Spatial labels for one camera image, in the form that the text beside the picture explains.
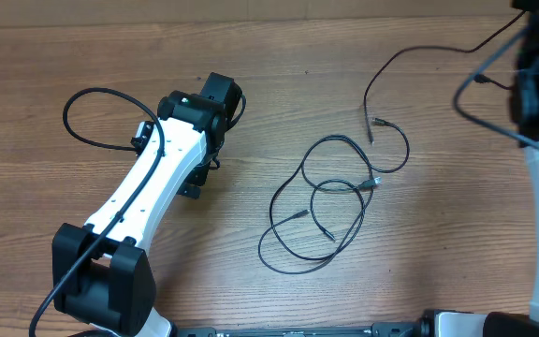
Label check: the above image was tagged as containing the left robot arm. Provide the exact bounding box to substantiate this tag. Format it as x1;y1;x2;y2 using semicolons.
29;73;246;336

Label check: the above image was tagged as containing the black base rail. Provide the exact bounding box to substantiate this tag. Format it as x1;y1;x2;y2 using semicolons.
70;308;486;337

